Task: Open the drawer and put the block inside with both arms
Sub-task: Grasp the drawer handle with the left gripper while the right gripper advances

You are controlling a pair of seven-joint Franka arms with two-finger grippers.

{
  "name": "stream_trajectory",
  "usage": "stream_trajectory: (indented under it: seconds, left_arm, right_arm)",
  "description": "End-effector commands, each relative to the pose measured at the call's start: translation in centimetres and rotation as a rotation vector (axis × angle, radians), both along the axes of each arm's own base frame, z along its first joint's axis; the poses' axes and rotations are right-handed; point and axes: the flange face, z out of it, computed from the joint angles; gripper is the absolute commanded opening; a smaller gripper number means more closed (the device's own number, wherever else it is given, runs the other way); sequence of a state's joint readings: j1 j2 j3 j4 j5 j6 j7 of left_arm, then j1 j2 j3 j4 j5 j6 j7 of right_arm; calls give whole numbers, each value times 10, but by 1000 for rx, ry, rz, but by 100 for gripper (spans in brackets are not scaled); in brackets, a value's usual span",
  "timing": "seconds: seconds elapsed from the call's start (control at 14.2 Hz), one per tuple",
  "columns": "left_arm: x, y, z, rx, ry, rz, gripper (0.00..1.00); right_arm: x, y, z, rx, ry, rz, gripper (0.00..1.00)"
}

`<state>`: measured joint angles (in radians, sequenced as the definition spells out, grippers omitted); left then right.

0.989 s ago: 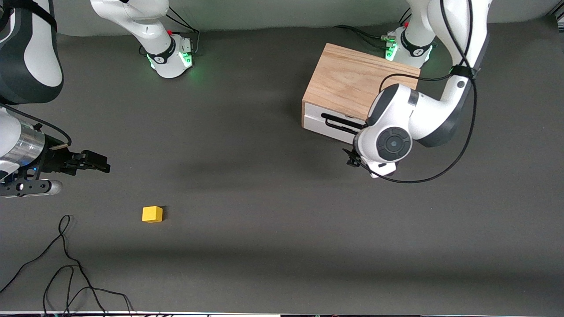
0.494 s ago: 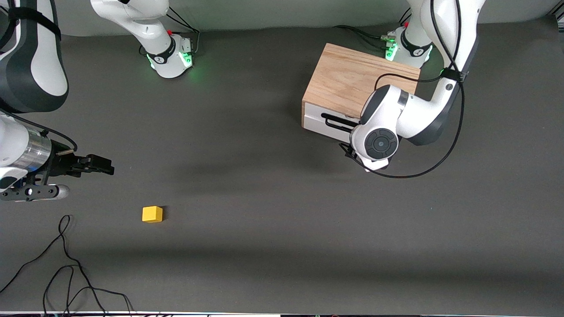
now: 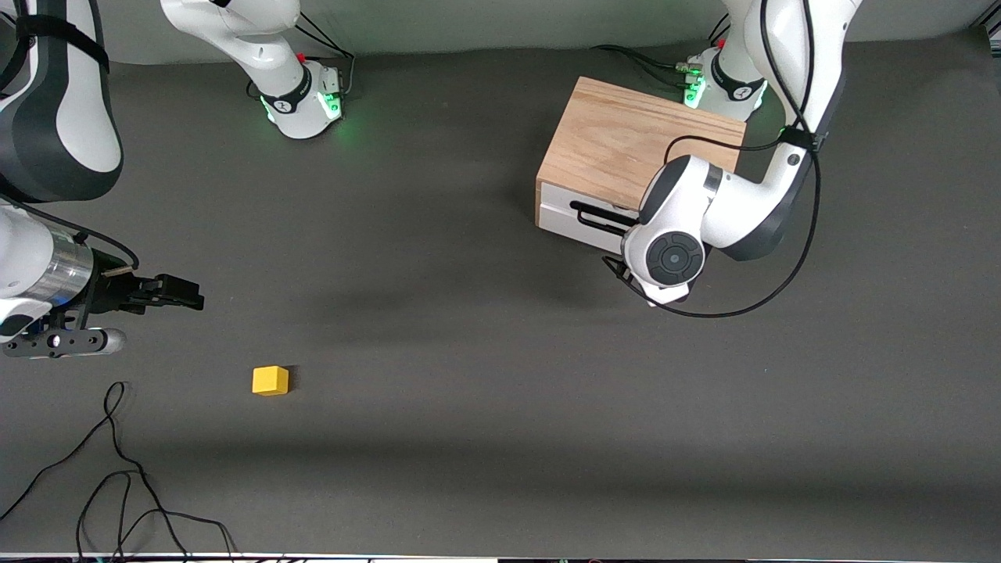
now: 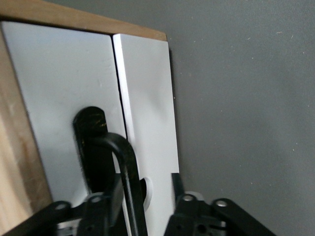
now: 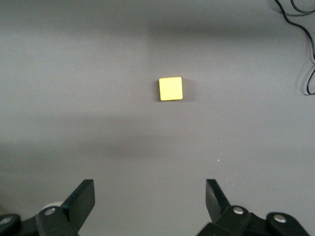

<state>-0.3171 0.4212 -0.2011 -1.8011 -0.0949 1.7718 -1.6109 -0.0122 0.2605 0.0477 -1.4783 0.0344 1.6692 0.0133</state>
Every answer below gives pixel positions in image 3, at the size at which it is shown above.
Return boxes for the white-fronted drawer with black handle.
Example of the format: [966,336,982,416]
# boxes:
[540,182,640,255]

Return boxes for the yellow cube block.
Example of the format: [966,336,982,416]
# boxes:
[252,365,290,396]

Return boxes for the wooden drawer cabinet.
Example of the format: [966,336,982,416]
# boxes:
[536,76,748,229]

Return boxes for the black cable along right arm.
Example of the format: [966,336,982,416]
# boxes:
[0,192,140,271]

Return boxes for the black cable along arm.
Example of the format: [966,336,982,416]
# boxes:
[0,192,140,271]
[649,0,822,318]

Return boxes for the loose black cable on table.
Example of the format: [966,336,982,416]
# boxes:
[0,382,237,561]

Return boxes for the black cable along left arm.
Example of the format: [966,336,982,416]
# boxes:
[649,0,822,318]

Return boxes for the black cables at left base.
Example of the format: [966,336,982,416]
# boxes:
[593,16,732,88]

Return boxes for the black cables at base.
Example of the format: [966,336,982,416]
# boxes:
[593,16,732,88]
[294,12,357,99]

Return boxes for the black cables at right base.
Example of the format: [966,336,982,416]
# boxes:
[294,12,357,99]

